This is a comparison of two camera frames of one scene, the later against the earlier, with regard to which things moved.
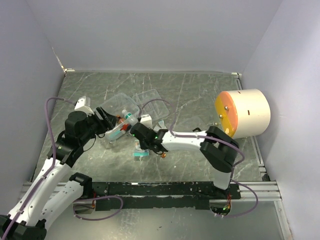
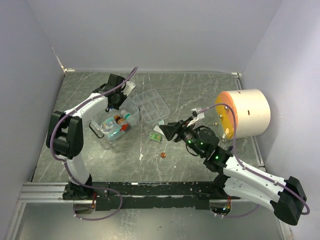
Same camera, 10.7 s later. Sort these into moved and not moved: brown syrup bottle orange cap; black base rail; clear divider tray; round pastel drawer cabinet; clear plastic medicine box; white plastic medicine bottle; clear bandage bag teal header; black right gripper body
Moved: black right gripper body; white plastic medicine bottle
Not moved: black base rail; brown syrup bottle orange cap; round pastel drawer cabinet; clear bandage bag teal header; clear plastic medicine box; clear divider tray
